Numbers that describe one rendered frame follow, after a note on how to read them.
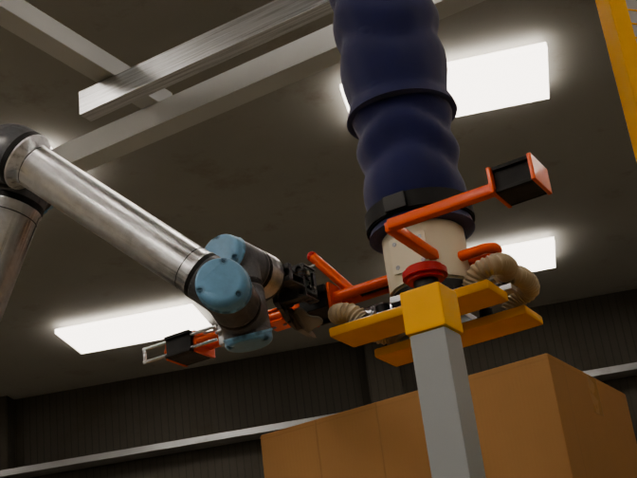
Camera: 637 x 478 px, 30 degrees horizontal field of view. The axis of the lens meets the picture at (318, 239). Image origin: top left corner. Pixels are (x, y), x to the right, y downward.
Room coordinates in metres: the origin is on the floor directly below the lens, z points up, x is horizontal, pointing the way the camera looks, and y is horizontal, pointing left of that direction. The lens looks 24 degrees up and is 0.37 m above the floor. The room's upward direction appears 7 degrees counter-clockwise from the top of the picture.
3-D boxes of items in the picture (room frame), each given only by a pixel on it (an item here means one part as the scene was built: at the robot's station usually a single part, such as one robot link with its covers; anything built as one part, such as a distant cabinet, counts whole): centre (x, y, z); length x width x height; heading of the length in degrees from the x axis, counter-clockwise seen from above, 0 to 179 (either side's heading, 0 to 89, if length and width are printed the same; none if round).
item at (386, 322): (2.16, -0.17, 1.14); 0.34 x 0.10 x 0.05; 63
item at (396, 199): (2.24, -0.21, 1.36); 0.23 x 0.23 x 0.04
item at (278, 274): (2.15, 0.12, 1.25); 0.09 x 0.05 x 0.10; 63
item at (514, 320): (2.33, -0.26, 1.14); 0.34 x 0.10 x 0.05; 63
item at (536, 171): (1.88, -0.36, 1.24); 0.09 x 0.08 x 0.05; 153
